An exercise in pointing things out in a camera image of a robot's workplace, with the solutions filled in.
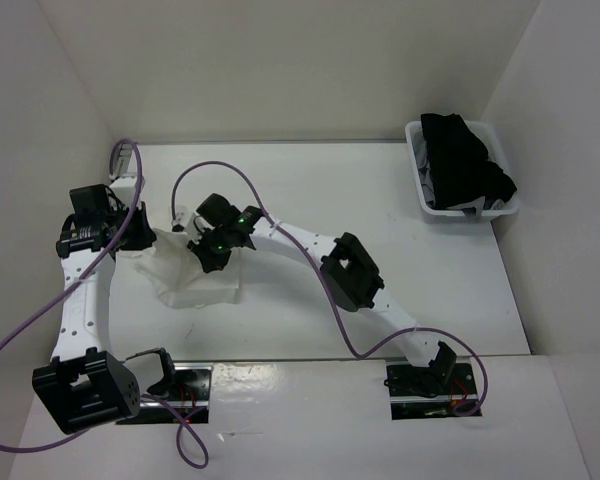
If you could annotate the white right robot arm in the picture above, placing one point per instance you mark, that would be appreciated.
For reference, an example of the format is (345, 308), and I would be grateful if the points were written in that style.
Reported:
(347, 273)

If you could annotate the grey skirt in basket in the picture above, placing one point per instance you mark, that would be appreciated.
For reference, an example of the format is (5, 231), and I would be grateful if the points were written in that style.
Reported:
(424, 173)

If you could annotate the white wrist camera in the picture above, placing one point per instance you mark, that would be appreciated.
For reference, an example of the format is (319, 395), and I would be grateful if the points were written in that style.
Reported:
(125, 187)
(188, 223)

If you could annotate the white pleated skirt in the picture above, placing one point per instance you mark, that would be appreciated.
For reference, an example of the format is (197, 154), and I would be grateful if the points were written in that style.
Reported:
(177, 277)

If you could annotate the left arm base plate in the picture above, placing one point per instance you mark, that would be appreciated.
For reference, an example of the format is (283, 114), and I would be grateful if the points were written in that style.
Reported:
(189, 396)

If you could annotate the white perforated plastic basket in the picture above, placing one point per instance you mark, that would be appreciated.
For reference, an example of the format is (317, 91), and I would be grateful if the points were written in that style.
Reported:
(468, 212)

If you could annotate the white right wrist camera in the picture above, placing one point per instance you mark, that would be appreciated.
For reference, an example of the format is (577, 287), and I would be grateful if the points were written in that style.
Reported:
(188, 223)

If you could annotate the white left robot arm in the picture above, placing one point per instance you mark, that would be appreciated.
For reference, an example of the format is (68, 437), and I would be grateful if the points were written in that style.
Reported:
(85, 385)

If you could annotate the black skirt in basket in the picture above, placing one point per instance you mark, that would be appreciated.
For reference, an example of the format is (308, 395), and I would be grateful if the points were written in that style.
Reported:
(460, 167)

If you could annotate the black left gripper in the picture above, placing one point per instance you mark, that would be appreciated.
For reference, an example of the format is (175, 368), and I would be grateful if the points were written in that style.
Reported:
(145, 237)

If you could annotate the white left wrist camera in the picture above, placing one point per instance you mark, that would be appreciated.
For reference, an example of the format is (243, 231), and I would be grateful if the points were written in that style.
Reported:
(125, 187)

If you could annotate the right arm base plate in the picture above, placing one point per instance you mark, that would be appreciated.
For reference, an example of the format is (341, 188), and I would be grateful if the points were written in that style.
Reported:
(412, 397)

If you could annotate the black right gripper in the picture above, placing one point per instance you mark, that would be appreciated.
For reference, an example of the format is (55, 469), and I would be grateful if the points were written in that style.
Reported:
(209, 261)

